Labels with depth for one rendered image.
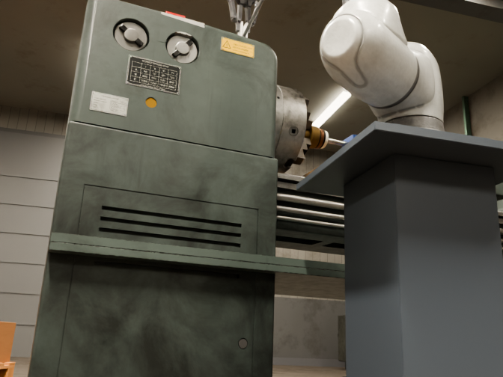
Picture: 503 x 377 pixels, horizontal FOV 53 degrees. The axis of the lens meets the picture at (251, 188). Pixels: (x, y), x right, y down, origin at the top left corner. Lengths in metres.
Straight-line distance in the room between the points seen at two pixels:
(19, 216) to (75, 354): 7.45
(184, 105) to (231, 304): 0.57
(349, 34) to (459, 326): 0.63
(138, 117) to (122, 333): 0.57
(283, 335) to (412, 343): 7.86
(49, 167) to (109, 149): 7.48
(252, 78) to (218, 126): 0.20
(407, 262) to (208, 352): 0.57
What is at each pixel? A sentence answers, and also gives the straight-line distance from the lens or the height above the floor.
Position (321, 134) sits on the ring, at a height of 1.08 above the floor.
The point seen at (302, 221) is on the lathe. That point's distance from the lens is 1.63.
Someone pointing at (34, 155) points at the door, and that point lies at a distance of 8.95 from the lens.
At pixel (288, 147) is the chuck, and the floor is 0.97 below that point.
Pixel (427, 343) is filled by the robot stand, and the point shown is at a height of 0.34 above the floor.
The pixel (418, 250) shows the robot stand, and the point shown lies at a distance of 1.09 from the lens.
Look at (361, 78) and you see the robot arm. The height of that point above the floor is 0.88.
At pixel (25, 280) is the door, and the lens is 8.52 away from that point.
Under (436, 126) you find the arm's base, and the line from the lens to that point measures 1.27.
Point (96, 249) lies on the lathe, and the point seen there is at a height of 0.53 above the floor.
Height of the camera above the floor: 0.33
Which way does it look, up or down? 17 degrees up
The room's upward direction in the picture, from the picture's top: 2 degrees clockwise
